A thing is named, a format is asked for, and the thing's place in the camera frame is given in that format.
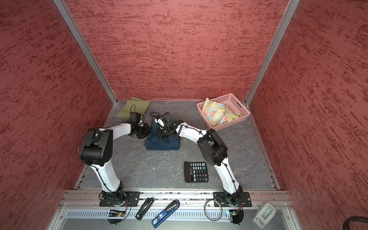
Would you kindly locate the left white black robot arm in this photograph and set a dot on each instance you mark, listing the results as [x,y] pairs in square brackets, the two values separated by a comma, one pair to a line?
[96,150]

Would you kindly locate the left small circuit board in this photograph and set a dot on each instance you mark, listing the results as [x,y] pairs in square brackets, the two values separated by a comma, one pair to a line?
[117,213]

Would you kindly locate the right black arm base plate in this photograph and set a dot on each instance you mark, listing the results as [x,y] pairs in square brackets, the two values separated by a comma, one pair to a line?
[220,198]

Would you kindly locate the blue black stapler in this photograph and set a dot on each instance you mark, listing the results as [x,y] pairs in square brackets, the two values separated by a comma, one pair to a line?
[165,214]

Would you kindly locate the pastel patterned cloth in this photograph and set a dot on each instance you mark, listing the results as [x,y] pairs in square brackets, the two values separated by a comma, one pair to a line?
[218,113]

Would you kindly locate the grey plastic dispenser box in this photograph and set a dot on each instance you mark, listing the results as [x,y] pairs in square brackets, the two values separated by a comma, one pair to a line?
[263,215]

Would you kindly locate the pink plastic basket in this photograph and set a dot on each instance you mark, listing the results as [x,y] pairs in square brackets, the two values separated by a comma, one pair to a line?
[230,101]

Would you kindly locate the right small circuit board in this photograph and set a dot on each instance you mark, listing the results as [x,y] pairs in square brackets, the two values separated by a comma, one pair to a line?
[235,217]

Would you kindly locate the black desk calculator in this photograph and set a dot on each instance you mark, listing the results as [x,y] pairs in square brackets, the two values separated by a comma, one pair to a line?
[196,172]

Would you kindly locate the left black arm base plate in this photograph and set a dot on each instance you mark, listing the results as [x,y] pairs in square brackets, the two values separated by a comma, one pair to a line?
[133,198]

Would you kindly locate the small circuit board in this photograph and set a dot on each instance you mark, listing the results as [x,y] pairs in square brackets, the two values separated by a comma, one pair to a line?
[235,217]
[117,213]

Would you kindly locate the blue denim skirt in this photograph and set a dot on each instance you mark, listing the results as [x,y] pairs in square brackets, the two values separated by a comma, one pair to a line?
[153,142]

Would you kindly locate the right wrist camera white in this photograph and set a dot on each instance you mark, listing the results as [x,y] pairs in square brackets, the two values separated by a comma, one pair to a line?
[160,122]

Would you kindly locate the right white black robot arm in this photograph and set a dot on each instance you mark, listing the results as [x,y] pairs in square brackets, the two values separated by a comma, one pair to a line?
[212,147]

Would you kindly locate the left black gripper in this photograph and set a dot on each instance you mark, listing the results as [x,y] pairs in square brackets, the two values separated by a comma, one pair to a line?
[147,130]

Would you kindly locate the olive green skirt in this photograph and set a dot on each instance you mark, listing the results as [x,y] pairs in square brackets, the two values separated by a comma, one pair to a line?
[134,104]

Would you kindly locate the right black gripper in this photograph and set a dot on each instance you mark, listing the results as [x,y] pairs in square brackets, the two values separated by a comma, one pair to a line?
[161,135]

